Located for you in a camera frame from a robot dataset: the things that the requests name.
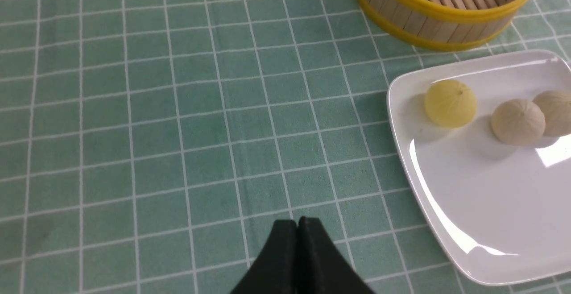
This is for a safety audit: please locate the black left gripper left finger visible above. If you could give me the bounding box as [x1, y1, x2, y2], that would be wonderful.
[231, 219, 297, 294]

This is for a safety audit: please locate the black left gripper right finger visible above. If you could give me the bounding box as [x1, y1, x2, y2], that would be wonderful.
[297, 216, 373, 294]

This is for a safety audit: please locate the yellow steamed bun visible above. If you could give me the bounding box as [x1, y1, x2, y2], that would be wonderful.
[424, 79, 478, 128]

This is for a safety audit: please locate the white steamed bun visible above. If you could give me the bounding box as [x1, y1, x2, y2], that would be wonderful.
[491, 99, 546, 146]

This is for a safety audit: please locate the white square plate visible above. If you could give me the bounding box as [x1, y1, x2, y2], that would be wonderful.
[387, 50, 571, 286]

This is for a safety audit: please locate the beige steamed bun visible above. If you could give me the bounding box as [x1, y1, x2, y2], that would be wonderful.
[533, 91, 571, 137]

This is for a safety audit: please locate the green checkered tablecloth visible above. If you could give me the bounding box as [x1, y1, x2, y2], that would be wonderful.
[0, 0, 570, 294]

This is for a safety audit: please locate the bamboo steamer basket yellow rim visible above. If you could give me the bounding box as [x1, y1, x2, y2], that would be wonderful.
[357, 0, 528, 52]

